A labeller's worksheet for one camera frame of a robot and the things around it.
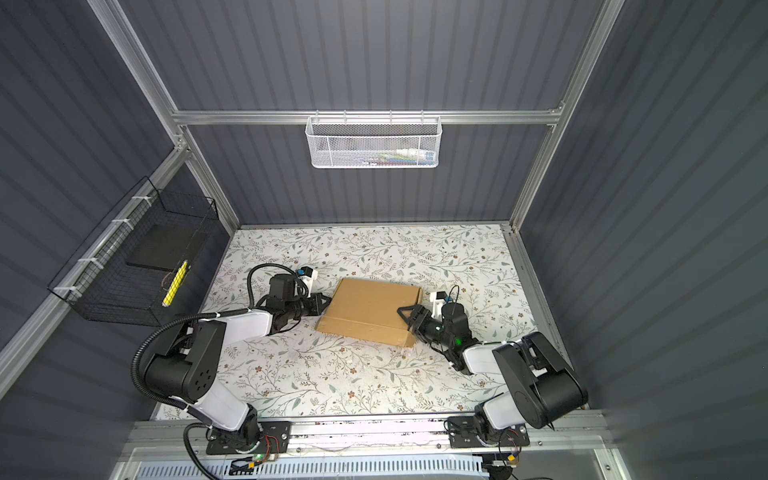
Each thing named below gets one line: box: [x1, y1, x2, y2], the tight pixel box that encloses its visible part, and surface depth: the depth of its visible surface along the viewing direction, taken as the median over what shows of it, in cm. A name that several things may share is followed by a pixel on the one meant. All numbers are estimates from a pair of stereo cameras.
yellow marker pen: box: [161, 260, 189, 307], surface depth 72 cm
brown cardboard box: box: [316, 278, 423, 348], surface depth 88 cm
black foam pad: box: [126, 223, 209, 271], surface depth 77 cm
